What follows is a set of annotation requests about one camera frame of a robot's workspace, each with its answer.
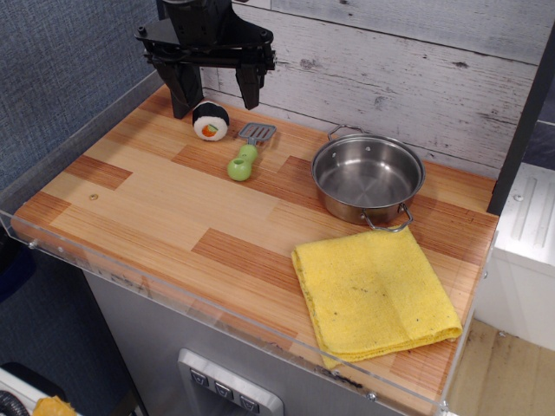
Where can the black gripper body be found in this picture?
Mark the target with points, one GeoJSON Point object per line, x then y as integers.
{"type": "Point", "coordinates": [208, 34]}

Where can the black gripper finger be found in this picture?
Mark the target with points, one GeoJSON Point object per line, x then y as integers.
{"type": "Point", "coordinates": [183, 80]}
{"type": "Point", "coordinates": [250, 81]}

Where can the yellow towel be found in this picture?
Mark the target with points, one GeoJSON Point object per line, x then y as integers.
{"type": "Point", "coordinates": [372, 294]}

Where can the plush sushi roll toy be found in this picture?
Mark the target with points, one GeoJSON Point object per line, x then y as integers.
{"type": "Point", "coordinates": [210, 121]}

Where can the stainless steel pot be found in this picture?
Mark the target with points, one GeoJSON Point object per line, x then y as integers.
{"type": "Point", "coordinates": [364, 178]}

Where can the silver dispenser panel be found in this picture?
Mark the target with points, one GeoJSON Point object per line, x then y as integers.
{"type": "Point", "coordinates": [215, 390]}

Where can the white appliance on right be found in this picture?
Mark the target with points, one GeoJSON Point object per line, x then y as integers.
{"type": "Point", "coordinates": [516, 294]}

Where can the yellow object bottom left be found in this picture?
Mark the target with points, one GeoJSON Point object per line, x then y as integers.
{"type": "Point", "coordinates": [53, 406]}

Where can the dark vertical frame post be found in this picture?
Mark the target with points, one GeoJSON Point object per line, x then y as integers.
{"type": "Point", "coordinates": [182, 108]}

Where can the green handled toy spatula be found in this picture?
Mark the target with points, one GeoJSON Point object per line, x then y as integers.
{"type": "Point", "coordinates": [240, 168]}

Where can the dark right frame post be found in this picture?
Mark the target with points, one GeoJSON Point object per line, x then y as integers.
{"type": "Point", "coordinates": [527, 121]}

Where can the clear acrylic guard rail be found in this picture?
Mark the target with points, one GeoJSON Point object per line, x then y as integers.
{"type": "Point", "coordinates": [136, 199]}

